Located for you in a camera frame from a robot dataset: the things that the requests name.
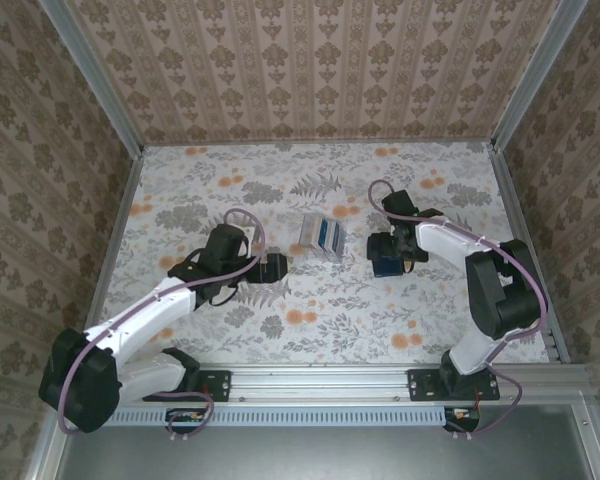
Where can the dark blue card holder wallet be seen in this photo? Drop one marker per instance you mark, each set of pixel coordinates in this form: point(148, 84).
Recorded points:
point(387, 267)

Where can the dark blue credit card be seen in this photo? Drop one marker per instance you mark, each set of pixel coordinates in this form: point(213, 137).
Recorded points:
point(337, 237)

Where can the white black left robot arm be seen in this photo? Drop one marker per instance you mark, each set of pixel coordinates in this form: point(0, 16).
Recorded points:
point(145, 310)

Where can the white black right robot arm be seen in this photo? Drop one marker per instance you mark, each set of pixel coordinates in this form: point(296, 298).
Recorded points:
point(445, 245)

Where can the floral patterned table cover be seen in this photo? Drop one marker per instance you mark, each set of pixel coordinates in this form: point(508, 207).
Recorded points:
point(330, 340)

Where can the black connector board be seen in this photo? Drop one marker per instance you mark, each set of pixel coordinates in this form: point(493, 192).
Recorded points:
point(462, 417)
point(185, 417)

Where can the grey metal panel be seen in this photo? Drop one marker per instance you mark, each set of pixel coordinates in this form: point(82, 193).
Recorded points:
point(330, 455)

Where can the aluminium table side rail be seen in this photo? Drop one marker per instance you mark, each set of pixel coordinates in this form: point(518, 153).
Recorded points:
point(122, 205)
point(513, 200)

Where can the aluminium mounting rail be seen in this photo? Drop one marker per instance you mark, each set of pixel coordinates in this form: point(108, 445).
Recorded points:
point(320, 382)

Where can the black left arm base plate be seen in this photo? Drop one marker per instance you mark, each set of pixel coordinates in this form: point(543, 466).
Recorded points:
point(220, 385)

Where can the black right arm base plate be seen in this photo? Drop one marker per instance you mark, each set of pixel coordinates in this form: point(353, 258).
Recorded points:
point(422, 385)

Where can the aluminium frame post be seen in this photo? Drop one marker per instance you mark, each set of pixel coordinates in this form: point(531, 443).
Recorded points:
point(536, 75)
point(96, 75)

